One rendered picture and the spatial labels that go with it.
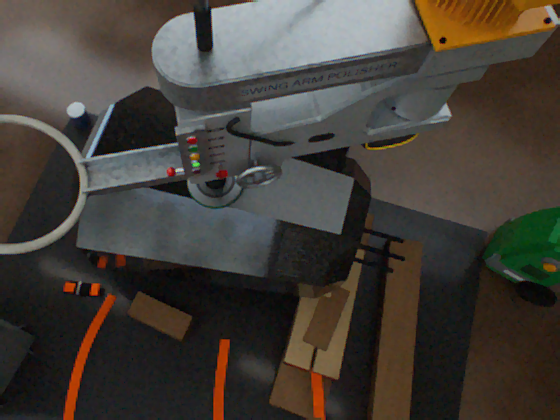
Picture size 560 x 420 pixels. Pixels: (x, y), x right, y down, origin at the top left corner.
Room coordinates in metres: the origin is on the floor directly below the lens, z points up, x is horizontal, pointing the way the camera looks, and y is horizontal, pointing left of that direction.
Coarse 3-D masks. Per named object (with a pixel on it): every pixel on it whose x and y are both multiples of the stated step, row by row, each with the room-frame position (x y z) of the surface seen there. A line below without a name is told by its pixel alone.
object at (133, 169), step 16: (176, 144) 0.85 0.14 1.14; (80, 160) 0.81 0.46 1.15; (96, 160) 0.81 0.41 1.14; (112, 160) 0.81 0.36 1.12; (128, 160) 0.82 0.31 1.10; (144, 160) 0.81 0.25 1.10; (160, 160) 0.81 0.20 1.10; (176, 160) 0.81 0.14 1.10; (96, 176) 0.76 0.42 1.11; (112, 176) 0.76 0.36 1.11; (128, 176) 0.76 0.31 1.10; (144, 176) 0.75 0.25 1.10; (160, 176) 0.73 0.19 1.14; (176, 176) 0.73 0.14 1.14; (96, 192) 0.69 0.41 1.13; (112, 192) 0.70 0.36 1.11
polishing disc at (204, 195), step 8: (192, 184) 0.80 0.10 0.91; (200, 184) 0.79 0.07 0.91; (232, 184) 0.79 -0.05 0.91; (192, 192) 0.76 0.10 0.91; (200, 192) 0.76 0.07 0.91; (208, 192) 0.76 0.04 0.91; (216, 192) 0.76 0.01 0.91; (224, 192) 0.76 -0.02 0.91; (232, 192) 0.75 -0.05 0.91; (200, 200) 0.73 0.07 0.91; (208, 200) 0.73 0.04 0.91; (216, 200) 0.73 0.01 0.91; (224, 200) 0.72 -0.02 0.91; (232, 200) 0.72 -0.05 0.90
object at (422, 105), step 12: (456, 84) 0.82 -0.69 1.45; (396, 96) 0.86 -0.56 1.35; (408, 96) 0.83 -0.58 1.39; (420, 96) 0.82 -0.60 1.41; (432, 96) 0.81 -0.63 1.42; (444, 96) 0.81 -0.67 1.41; (396, 108) 0.84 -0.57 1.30; (408, 108) 0.82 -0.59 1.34; (420, 108) 0.81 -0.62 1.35; (432, 108) 0.81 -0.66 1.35; (420, 120) 0.81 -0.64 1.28
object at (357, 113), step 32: (288, 96) 0.84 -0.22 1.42; (320, 96) 0.82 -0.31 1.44; (352, 96) 0.78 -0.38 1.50; (384, 96) 0.78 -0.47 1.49; (256, 128) 0.75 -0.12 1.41; (288, 128) 0.74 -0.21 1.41; (320, 128) 0.76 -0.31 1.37; (352, 128) 0.77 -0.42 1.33; (384, 128) 0.80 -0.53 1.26; (416, 128) 0.80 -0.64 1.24
